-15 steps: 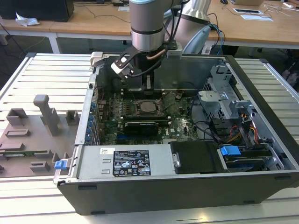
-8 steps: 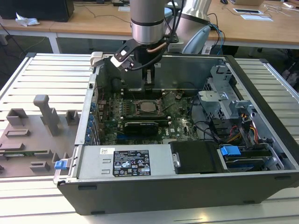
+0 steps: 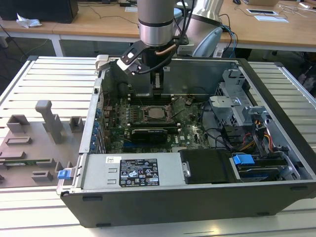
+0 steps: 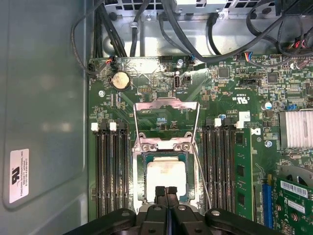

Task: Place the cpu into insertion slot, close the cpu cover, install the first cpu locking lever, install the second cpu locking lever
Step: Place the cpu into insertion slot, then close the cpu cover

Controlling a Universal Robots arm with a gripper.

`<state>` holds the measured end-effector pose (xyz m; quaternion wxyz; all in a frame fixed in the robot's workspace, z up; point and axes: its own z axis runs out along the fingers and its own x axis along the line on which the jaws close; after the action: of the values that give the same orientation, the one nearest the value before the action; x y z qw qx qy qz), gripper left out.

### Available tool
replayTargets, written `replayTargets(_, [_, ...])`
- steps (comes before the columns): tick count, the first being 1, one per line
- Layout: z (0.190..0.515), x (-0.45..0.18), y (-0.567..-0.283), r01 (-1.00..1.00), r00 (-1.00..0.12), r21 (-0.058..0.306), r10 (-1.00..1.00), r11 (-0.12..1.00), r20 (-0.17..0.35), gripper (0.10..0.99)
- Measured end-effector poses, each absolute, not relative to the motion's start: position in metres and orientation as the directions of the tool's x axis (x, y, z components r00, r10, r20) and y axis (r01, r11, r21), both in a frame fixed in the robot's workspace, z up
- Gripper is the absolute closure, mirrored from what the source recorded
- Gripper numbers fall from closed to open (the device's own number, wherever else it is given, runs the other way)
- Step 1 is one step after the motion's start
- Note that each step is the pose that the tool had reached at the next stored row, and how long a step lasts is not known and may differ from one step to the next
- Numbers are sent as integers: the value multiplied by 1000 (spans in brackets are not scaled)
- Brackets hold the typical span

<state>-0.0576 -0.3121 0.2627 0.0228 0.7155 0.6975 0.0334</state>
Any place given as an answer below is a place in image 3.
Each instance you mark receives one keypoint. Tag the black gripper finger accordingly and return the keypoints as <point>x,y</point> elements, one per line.
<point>160,81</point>
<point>154,81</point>

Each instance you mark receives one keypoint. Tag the silver-topped CPU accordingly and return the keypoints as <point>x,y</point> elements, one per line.
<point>155,113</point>

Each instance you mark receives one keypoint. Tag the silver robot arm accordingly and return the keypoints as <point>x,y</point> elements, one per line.
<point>155,14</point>

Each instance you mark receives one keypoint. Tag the CPU socket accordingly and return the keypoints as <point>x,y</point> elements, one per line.
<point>142,112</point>

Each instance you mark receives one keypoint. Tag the copper-coloured tube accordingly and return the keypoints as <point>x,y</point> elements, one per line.
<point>165,51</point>

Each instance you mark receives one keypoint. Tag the white plastic case latch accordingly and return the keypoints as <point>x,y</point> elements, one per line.
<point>102,60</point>

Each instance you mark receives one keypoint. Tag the black graphics card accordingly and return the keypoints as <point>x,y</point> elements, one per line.
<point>148,135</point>

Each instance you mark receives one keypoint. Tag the green motherboard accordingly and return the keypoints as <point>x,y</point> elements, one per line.
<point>190,138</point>

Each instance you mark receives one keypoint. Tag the grey metal drive cage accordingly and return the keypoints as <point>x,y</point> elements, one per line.
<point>222,103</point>

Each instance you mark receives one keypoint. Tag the wooden desk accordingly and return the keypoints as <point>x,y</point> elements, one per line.
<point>86,27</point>
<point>271,34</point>

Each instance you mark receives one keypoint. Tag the black label sticker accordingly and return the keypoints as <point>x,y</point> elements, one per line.
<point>138,172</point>

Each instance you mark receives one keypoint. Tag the black plastic shroud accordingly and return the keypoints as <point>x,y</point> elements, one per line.
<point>207,165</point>

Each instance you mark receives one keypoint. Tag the grey power supply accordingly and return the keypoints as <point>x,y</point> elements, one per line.
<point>98,170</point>

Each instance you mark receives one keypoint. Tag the grey parts rack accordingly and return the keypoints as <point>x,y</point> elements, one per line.
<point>49,118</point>

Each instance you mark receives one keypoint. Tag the hard disk in blue carrier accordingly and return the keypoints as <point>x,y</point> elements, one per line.
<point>243,161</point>

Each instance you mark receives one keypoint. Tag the white paper sheet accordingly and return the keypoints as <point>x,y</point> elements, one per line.
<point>271,18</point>

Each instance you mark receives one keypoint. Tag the black box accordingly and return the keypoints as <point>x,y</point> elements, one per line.
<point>37,10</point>

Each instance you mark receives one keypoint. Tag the black and grey PC case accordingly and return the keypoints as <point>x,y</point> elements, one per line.
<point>172,207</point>

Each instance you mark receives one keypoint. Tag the blue case latch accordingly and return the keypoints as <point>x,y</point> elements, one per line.
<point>63,174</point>

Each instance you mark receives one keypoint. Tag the crumpled white tissue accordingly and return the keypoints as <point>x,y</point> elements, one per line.
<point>28,21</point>

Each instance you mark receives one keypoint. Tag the green RAM stick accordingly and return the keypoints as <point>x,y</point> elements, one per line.
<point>24,162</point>

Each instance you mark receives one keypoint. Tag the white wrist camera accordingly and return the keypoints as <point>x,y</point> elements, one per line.
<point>126,64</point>

